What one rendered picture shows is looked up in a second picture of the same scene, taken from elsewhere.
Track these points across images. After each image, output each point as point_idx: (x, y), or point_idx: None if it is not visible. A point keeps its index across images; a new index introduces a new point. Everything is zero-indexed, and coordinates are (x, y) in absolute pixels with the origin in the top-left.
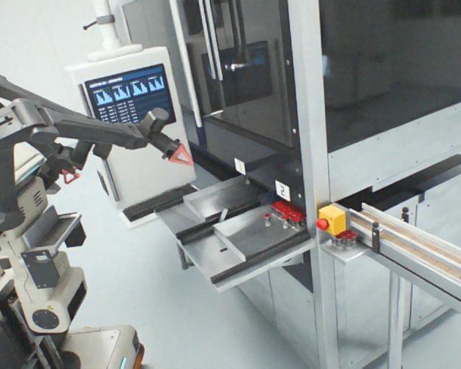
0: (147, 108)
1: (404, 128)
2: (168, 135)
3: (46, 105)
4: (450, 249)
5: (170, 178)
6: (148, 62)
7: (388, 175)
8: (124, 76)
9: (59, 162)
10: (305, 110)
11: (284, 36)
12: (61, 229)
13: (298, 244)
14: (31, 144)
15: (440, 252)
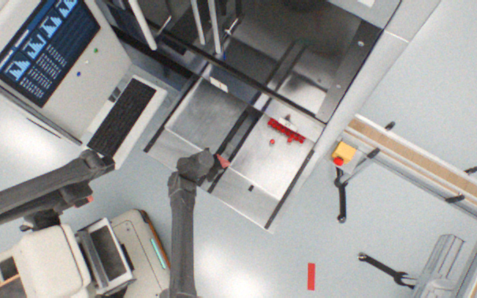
0: (68, 39)
1: None
2: (97, 46)
3: (45, 189)
4: (426, 157)
5: (111, 82)
6: None
7: None
8: (30, 25)
9: (69, 204)
10: (348, 116)
11: (342, 71)
12: (109, 248)
13: (308, 163)
14: (31, 213)
15: (418, 155)
